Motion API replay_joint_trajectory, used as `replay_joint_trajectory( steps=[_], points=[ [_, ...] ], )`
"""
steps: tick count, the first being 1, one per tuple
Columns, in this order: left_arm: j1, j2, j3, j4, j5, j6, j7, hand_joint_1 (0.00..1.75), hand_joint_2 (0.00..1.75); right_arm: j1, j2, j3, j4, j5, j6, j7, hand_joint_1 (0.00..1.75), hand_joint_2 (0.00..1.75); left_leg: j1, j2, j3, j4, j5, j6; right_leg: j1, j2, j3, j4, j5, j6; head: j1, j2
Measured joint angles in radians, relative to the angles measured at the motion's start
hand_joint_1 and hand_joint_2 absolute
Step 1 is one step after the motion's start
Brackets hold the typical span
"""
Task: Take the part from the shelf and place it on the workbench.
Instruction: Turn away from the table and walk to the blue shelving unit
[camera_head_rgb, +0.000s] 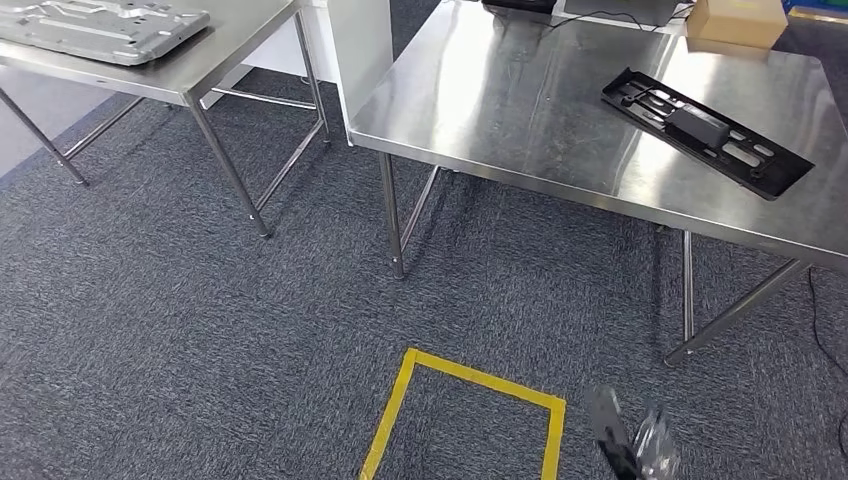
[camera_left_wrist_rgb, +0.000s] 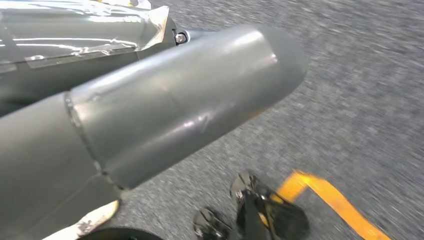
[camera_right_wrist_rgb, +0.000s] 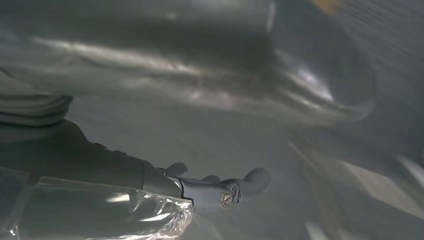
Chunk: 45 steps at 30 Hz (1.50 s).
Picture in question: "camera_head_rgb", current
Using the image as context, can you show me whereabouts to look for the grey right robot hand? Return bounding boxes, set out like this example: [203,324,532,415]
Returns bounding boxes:
[631,403,684,480]

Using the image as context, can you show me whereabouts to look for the black plastic plate bracket part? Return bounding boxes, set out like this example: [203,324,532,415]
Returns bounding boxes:
[600,66,817,203]

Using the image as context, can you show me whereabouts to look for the steel workbench table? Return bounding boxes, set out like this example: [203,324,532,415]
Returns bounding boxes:
[347,0,848,370]

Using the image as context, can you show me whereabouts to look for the yellow floor tape square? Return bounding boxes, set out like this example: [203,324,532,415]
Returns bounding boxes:
[358,347,569,480]

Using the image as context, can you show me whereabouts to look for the brown cardboard box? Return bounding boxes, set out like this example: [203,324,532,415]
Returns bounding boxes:
[684,0,790,52]

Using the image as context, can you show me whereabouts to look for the grey laptop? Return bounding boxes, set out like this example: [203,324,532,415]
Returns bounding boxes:
[562,0,678,28]

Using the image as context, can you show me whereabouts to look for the white desk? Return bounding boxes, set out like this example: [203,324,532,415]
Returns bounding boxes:
[552,0,694,36]

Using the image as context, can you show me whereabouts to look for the white cabinet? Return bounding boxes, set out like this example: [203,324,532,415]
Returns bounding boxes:
[198,0,396,148]

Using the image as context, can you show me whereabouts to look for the grey stamped metal panel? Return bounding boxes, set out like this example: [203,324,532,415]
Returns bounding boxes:
[0,0,213,68]

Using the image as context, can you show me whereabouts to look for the black floor cable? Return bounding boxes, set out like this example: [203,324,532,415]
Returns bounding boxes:
[806,267,848,466]

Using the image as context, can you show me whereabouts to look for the thin black cable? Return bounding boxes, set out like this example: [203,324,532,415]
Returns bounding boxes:
[549,6,694,34]

